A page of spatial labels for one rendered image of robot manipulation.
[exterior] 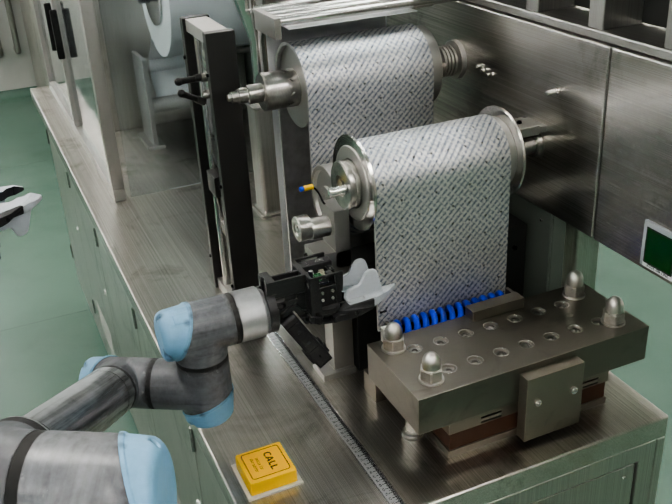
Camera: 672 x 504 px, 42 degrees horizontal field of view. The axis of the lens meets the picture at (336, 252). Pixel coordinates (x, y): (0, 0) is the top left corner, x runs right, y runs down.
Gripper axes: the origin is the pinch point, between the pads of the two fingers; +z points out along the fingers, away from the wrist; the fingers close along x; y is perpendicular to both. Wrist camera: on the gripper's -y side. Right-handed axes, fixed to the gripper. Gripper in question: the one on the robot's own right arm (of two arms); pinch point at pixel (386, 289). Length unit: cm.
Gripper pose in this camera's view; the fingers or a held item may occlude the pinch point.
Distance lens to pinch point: 134.0
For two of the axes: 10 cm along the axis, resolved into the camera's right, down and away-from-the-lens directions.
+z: 9.1, -2.2, 3.5
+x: -4.1, -4.0, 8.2
